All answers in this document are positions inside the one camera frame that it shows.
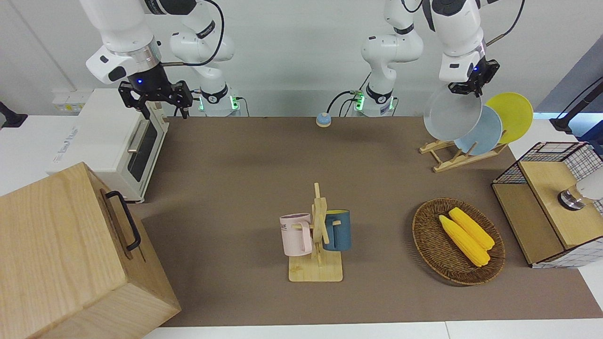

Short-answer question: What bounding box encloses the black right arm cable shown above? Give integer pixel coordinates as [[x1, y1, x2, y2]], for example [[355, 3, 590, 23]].
[[160, 0, 226, 67]]

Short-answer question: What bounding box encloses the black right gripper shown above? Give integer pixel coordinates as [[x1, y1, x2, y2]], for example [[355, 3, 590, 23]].
[[118, 64, 194, 121]]

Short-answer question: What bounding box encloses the brown wicker basket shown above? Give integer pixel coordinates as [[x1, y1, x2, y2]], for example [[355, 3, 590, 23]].
[[412, 198, 506, 286]]

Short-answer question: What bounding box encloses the wire grid wooden shelf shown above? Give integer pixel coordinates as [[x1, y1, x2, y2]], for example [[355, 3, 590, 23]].
[[491, 141, 603, 269]]

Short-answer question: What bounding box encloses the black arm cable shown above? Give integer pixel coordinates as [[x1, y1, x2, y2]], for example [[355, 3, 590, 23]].
[[160, 0, 226, 67], [485, 0, 526, 47]]

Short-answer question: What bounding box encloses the wooden mug rack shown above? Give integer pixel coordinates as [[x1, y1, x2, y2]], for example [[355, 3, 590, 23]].
[[288, 182, 343, 283]]

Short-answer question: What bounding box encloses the gray plate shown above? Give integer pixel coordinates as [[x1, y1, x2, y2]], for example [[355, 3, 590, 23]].
[[423, 84, 483, 141]]

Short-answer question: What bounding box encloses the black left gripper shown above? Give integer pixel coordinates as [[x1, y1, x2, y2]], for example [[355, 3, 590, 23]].
[[448, 59, 500, 98]]

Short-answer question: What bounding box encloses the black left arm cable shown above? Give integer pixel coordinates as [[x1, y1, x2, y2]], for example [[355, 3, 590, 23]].
[[485, 0, 526, 47]]

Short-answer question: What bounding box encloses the white wall socket box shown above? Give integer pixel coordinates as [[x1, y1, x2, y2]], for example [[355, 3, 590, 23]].
[[52, 89, 92, 113]]

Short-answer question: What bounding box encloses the white toaster oven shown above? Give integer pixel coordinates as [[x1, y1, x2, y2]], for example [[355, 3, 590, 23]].
[[46, 88, 169, 204]]

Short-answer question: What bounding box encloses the white bulb with metal base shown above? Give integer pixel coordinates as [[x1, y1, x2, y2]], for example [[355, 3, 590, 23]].
[[558, 167, 603, 211]]

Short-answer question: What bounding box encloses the brown table mat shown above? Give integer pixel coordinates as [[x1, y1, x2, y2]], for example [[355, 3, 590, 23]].
[[130, 116, 603, 328]]

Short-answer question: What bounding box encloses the black box handle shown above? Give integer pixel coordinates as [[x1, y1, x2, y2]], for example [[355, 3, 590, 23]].
[[105, 190, 142, 252]]

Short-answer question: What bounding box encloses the dark blue mug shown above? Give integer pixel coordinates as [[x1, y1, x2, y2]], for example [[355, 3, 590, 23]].
[[323, 210, 352, 252]]

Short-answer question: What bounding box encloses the black base cable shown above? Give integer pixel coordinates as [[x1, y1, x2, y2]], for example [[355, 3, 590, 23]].
[[326, 90, 361, 117]]

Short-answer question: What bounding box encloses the toaster oven door handle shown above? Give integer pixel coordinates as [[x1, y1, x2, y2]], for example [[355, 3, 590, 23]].
[[127, 120, 151, 154]]

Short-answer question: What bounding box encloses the wooden plate rack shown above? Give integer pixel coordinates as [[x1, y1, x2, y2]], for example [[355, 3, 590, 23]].
[[419, 139, 508, 173]]

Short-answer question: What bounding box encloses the light wooden box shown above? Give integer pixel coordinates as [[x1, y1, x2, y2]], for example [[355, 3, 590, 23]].
[[0, 161, 182, 339]]

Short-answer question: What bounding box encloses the black pole stand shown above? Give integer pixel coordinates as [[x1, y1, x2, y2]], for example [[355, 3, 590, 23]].
[[549, 78, 603, 135]]

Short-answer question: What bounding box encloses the yellow plate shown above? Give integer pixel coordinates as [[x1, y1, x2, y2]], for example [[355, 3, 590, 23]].
[[485, 92, 534, 144]]

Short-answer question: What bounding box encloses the yellow corn cob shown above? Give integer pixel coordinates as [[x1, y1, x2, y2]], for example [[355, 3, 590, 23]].
[[448, 207, 495, 250], [439, 215, 491, 268]]

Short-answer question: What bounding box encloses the pink mug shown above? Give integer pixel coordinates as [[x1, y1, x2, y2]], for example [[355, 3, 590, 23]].
[[280, 213, 314, 257]]

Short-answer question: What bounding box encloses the black clamp stand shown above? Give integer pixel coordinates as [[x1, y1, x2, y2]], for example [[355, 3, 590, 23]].
[[0, 101, 28, 129]]

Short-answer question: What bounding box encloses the light blue plate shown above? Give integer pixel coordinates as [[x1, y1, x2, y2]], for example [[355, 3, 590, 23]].
[[454, 105, 503, 156]]

